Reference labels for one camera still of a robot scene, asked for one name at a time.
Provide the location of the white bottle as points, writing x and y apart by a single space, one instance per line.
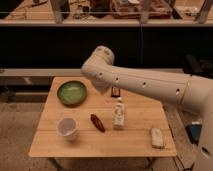
119 115

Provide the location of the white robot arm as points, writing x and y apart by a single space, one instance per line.
190 92

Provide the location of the clear plastic cup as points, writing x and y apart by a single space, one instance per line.
67 128

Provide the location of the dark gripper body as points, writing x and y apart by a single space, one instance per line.
115 92

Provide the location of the long background shelf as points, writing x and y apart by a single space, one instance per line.
106 13

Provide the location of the white sponge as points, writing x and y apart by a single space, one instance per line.
157 140

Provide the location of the black floor box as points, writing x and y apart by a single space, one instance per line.
193 132

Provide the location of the green bowl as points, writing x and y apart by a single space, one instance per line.
72 92

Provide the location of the wooden table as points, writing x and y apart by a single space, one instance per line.
134 140

